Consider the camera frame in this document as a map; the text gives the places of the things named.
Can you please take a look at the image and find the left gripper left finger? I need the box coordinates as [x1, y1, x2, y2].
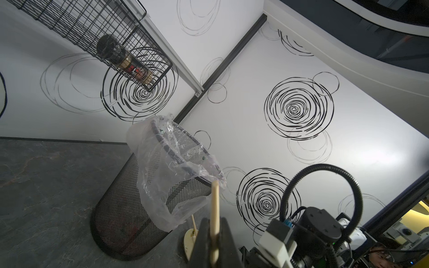
[187, 218, 211, 268]

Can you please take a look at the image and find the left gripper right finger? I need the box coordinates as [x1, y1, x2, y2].
[219, 217, 242, 268]

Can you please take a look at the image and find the bamboo chopsticks pair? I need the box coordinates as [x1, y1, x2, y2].
[191, 214, 198, 237]

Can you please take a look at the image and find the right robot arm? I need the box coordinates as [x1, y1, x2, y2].
[240, 207, 376, 268]

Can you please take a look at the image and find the cream plate with red marks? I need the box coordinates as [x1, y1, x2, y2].
[183, 228, 198, 261]

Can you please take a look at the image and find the black mesh trash bin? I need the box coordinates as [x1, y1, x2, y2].
[89, 122, 219, 261]

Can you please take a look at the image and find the clear plastic bin liner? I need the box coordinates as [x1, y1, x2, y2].
[126, 116, 227, 232]

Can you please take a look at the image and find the dark bottle in basket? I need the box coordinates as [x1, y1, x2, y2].
[96, 34, 153, 85]

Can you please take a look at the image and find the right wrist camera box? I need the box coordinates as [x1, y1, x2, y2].
[258, 219, 297, 268]

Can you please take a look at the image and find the black corrugated cable hose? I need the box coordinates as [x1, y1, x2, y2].
[279, 163, 364, 268]

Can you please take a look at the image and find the aluminium wall rail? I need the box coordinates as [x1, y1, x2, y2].
[124, 0, 203, 97]

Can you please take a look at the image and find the black wire wall basket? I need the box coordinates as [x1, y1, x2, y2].
[11, 1, 173, 92]

